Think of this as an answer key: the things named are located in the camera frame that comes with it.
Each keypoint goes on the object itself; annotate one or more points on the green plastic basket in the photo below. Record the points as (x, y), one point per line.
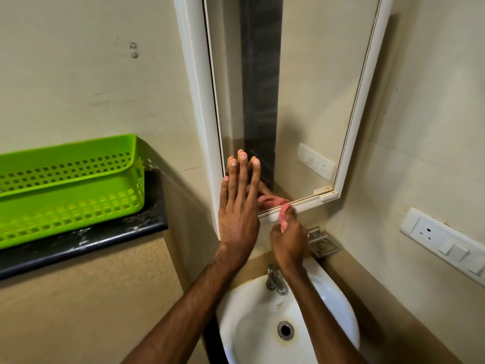
(68, 189)

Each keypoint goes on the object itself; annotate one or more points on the white wall switch socket panel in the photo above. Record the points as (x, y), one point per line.
(443, 242)

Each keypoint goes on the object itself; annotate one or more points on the red checkered cloth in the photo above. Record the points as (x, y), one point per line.
(282, 219)

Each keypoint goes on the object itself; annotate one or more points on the person's left forearm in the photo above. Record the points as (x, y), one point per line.
(178, 322)

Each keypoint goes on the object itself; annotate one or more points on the white framed mirror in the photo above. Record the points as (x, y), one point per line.
(314, 109)

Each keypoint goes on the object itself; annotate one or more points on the small metal wall screw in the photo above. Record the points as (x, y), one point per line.
(133, 50)

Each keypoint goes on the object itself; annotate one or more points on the chrome wall soap holder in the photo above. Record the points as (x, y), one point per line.
(322, 240)

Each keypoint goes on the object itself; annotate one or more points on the metal sink drain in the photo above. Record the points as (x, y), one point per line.
(285, 330)

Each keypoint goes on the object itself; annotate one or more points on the black stone shelf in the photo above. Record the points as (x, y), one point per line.
(94, 238)

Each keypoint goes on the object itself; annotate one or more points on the chrome faucet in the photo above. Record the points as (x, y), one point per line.
(276, 280)

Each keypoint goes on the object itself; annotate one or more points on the white wash basin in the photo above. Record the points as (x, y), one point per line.
(257, 322)

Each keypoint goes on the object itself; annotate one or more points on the person's right hand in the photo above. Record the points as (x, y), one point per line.
(290, 238)

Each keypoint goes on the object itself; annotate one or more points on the person's right forearm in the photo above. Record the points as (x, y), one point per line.
(322, 322)

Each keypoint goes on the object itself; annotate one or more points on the person's left hand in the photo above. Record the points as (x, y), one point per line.
(238, 216)

